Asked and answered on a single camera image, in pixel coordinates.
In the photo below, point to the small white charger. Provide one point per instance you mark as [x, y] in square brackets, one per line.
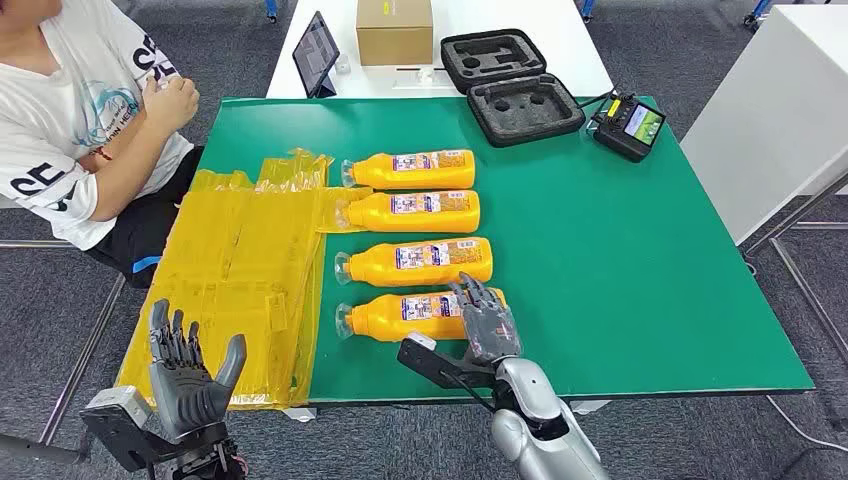
[342, 64]

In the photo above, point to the person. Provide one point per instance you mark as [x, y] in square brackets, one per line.
[60, 112]

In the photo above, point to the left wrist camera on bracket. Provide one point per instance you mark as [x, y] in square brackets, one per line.
[116, 407]

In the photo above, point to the white cabinet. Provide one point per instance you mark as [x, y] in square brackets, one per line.
[775, 112]

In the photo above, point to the black foam-lined case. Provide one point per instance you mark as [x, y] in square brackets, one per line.
[523, 109]

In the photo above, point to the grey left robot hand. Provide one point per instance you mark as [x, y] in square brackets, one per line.
[182, 391]

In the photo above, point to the brown cardboard box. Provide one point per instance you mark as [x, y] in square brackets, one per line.
[394, 36]

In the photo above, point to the blue frame leg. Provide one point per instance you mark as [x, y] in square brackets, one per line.
[587, 8]
[272, 9]
[756, 12]

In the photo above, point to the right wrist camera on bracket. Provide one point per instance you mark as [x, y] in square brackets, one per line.
[430, 361]

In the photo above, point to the flat white package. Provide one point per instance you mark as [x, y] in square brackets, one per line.
[420, 78]

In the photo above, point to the person's right forearm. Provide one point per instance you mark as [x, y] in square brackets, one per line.
[126, 179]

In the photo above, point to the orange detergent bottle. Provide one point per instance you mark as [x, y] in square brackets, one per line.
[371, 215]
[378, 265]
[371, 172]
[391, 318]

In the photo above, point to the person's right hand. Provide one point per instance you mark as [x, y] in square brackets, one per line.
[171, 104]

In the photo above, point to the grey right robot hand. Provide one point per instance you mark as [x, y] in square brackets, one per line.
[490, 328]

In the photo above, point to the metal table frame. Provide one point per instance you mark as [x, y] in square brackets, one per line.
[795, 218]

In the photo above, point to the black remote controller with screen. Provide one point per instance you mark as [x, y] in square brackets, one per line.
[626, 129]

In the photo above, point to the stack of yellow plastic sheets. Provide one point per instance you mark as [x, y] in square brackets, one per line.
[238, 278]

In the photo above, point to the flat yellow plastic bag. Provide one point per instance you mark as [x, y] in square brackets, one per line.
[331, 208]

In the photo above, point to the metal chair frame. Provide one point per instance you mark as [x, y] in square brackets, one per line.
[83, 358]

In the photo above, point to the white table foot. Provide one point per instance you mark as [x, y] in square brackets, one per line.
[298, 414]
[590, 407]

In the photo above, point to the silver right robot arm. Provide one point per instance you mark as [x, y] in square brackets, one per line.
[536, 424]

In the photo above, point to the black tablet on stand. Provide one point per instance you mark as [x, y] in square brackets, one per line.
[314, 56]

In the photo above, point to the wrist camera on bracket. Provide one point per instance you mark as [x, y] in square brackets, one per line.
[116, 407]
[430, 361]

